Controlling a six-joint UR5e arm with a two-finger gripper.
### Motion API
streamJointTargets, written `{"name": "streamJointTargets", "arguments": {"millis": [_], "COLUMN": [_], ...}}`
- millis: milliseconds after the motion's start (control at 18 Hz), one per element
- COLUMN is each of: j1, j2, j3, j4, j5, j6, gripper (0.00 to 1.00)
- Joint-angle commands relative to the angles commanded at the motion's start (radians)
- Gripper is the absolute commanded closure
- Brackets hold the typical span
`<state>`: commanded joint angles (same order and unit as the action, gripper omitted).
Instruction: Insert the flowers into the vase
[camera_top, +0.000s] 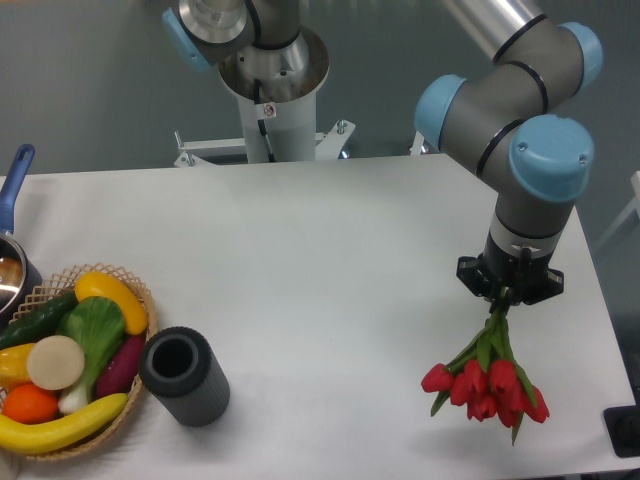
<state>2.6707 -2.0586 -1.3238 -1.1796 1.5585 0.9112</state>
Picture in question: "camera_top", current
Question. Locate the black device at edge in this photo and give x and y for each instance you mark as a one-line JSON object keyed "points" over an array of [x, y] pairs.
{"points": [[622, 425]]}

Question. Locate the orange fruit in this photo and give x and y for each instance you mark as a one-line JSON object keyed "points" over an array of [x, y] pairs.
{"points": [[30, 404]]}

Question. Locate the green cucumber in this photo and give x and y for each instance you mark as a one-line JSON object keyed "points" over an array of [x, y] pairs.
{"points": [[40, 322]]}

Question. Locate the yellow banana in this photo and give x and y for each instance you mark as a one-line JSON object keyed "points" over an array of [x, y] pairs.
{"points": [[60, 433]]}

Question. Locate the green bok choy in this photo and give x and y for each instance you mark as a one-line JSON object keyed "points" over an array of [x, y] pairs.
{"points": [[97, 325]]}

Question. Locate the purple sweet potato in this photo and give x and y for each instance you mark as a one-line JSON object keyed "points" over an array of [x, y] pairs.
{"points": [[119, 374]]}

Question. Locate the yellow bell pepper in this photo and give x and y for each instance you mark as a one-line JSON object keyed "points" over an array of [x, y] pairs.
{"points": [[13, 366]]}

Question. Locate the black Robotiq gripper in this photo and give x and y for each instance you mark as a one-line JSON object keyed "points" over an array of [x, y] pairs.
{"points": [[529, 275]]}

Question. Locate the red tulip bouquet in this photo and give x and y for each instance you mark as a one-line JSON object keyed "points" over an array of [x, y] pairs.
{"points": [[485, 377]]}

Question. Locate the yellow squash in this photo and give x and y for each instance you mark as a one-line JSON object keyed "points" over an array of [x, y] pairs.
{"points": [[100, 284]]}

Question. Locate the blue handled saucepan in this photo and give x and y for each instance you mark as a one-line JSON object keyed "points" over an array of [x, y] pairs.
{"points": [[18, 275]]}

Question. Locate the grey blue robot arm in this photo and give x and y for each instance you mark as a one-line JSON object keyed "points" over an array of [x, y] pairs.
{"points": [[501, 129]]}

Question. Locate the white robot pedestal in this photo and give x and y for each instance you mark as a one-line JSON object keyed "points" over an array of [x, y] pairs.
{"points": [[276, 93]]}

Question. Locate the white frame at right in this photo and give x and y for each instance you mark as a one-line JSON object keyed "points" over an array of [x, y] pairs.
{"points": [[624, 222]]}

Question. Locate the beige round disc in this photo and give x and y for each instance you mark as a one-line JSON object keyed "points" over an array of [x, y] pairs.
{"points": [[55, 363]]}

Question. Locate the dark grey ribbed vase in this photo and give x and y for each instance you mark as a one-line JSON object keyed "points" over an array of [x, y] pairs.
{"points": [[179, 367]]}

